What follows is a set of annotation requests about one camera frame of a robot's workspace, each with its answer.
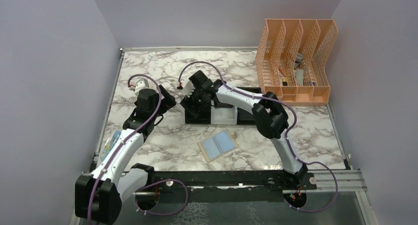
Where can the blue patterned sticker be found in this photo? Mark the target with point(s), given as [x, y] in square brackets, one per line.
[109, 144]

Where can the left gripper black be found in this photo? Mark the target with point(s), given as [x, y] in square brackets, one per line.
[168, 102]

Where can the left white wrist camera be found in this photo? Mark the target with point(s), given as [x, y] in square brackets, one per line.
[139, 85]

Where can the black white card tray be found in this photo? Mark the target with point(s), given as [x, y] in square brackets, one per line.
[227, 107]

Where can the orange plastic desk organizer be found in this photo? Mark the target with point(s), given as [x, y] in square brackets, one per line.
[280, 42]

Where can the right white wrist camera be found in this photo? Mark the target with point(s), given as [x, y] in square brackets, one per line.
[187, 88]

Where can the grey tape roll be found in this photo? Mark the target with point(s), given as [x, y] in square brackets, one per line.
[299, 58]

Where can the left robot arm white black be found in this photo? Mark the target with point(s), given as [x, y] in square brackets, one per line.
[114, 164]

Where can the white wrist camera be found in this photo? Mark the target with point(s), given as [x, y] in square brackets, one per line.
[139, 85]
[187, 88]

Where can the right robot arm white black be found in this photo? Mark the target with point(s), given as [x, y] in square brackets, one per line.
[271, 119]

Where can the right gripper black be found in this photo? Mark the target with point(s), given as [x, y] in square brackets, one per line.
[187, 103]

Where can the black metal base rail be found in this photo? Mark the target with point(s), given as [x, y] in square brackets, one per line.
[150, 186]

